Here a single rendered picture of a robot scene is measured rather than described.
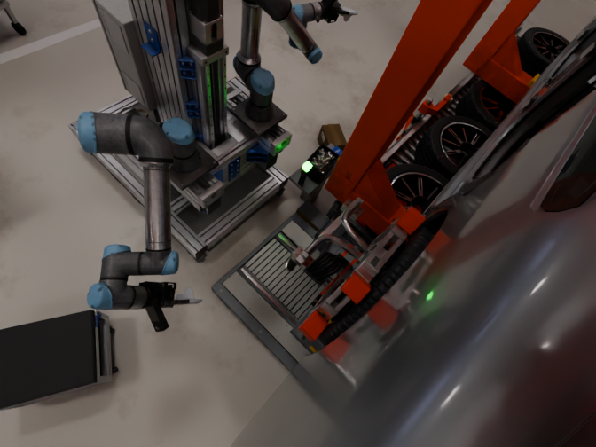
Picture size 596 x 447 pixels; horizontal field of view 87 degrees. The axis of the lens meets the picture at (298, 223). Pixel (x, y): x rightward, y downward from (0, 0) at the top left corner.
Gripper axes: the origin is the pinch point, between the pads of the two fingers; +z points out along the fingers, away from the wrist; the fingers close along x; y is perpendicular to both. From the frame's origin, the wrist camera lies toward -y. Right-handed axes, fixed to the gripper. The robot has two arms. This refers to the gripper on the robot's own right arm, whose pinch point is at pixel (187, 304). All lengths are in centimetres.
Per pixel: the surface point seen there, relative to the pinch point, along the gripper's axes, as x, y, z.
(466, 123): -121, 126, 167
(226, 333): 44, -13, 73
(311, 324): -38.4, -11.5, 26.3
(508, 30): -165, 187, 160
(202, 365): 54, -29, 62
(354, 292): -61, -3, 14
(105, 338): 82, -9, 20
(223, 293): 42, 12, 68
